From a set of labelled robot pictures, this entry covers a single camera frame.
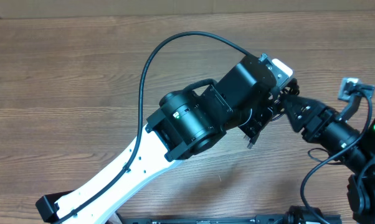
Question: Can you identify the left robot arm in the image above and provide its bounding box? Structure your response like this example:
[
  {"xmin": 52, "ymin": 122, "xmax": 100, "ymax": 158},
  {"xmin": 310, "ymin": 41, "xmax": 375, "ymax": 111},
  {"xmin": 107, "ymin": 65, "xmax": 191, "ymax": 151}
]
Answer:
[{"xmin": 36, "ymin": 55, "xmax": 293, "ymax": 223}]

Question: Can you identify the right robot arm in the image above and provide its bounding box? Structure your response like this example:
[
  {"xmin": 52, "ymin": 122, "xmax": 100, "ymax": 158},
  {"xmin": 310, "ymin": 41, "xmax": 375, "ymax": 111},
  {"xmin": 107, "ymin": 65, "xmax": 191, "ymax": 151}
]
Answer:
[{"xmin": 281, "ymin": 91, "xmax": 375, "ymax": 223}]

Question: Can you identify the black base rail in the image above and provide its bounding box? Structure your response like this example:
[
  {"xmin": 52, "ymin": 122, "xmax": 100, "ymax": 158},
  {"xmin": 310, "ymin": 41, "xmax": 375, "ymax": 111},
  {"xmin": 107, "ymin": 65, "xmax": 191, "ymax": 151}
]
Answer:
[{"xmin": 117, "ymin": 213, "xmax": 343, "ymax": 224}]

